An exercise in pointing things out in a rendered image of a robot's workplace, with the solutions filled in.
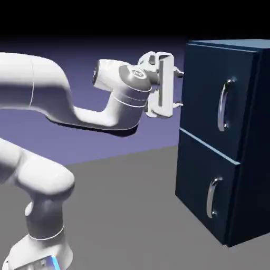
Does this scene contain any dark blue cabinet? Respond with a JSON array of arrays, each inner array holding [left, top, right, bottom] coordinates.
[[175, 39, 270, 249]]

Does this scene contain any dark blue cabinet door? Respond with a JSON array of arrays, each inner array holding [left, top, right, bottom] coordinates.
[[175, 131, 238, 247], [179, 43, 261, 162]]

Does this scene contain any curved silver handle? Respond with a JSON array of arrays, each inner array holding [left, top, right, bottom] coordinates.
[[206, 176, 224, 219], [217, 76, 237, 132]]

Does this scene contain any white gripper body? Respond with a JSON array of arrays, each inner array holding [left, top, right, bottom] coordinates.
[[155, 52, 175, 118]]

